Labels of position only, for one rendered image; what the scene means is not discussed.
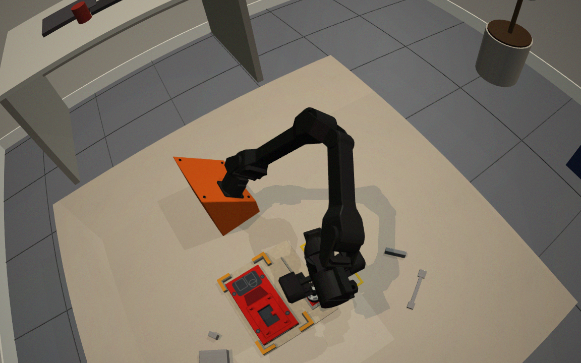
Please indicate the black rectangular bar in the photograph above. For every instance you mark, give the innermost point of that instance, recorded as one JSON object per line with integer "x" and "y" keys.
{"x": 395, "y": 252}

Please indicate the black wheel with grey hub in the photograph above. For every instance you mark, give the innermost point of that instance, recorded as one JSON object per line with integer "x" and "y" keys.
{"x": 313, "y": 299}

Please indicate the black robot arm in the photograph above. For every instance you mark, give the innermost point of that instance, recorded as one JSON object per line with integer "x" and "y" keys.
{"x": 342, "y": 227}

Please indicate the grey dumbbell-shaped bar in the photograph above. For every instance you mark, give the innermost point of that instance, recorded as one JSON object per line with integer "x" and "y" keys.
{"x": 421, "y": 274}

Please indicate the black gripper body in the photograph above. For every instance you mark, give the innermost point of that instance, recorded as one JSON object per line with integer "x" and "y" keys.
{"x": 295, "y": 289}

